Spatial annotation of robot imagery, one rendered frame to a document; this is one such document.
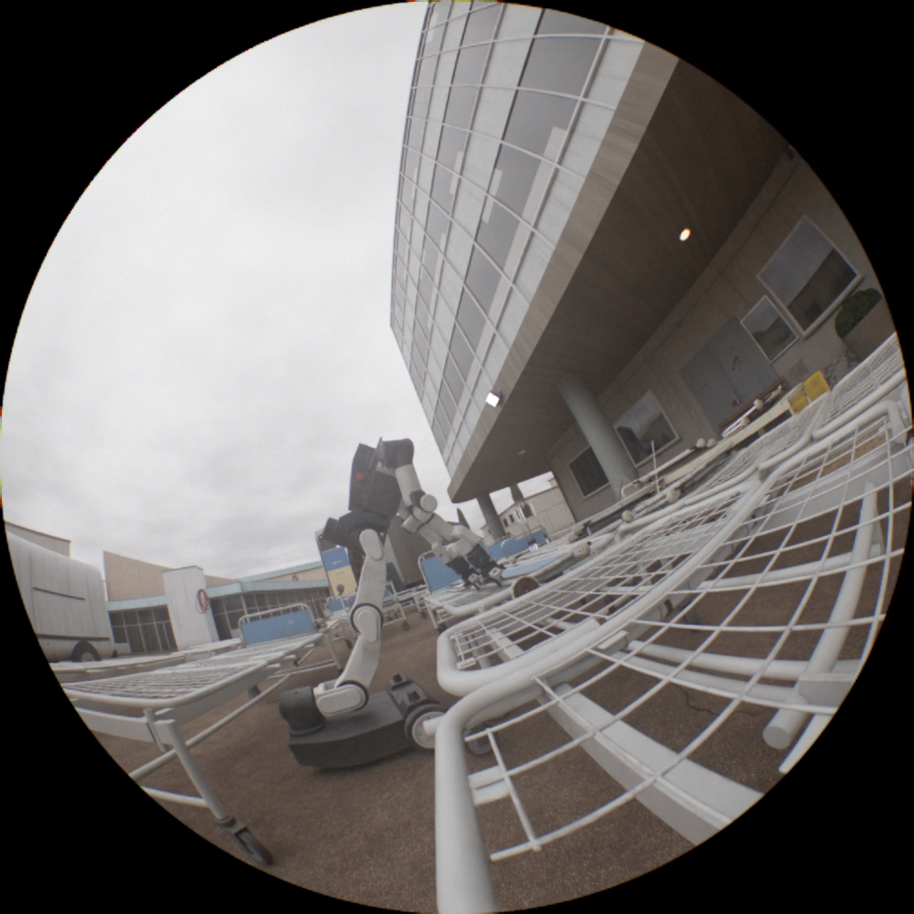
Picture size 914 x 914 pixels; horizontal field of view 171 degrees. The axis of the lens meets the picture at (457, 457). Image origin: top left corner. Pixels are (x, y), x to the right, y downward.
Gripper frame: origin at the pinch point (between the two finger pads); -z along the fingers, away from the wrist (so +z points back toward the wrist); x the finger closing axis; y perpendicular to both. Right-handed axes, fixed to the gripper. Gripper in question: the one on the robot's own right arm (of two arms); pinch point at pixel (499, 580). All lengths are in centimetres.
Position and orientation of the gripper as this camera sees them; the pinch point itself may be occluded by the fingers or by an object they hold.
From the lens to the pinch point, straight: 143.8
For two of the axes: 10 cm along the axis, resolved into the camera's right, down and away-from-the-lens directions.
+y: -2.8, 4.4, 8.5
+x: 7.0, -5.2, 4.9
